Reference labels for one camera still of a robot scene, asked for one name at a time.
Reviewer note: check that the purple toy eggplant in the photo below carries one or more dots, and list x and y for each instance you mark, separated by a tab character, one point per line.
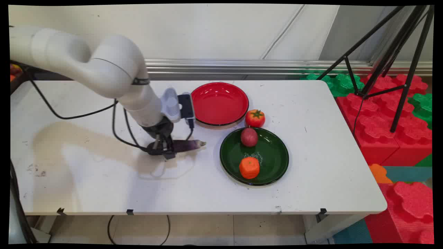
187	145

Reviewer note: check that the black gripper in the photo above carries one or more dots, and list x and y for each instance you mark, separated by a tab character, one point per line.
160	127

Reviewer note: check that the white ribbed camera mount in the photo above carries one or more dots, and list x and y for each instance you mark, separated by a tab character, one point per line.
170	103

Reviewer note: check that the large red foam block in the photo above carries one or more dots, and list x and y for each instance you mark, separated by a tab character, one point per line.
370	128

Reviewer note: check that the aluminium wall rail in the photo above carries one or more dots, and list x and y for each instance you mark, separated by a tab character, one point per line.
277	65

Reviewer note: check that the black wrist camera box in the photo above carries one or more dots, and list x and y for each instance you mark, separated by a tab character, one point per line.
186	105

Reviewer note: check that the green foam block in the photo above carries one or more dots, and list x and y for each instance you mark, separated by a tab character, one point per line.
423	107
341	84

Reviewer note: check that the orange toy persimmon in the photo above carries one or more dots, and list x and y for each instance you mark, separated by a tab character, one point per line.
249	168

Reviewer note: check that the dark green round plate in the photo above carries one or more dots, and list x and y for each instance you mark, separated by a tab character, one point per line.
270	155

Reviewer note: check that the red toy tomato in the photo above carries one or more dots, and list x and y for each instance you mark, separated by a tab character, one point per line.
255	118

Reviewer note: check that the dark wicker basket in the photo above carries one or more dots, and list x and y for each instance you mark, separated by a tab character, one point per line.
15	77

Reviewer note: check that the dark red toy fruit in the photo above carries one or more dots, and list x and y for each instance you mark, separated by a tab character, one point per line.
249	137

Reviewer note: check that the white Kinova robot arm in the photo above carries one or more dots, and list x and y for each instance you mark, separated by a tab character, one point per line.
104	69

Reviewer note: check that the black camera tripod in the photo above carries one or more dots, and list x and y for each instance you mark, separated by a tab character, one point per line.
405	38

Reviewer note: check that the red round plate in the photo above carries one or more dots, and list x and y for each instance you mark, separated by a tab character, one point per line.
219	103

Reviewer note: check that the white table leg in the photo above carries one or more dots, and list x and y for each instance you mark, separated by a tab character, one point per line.
328	228

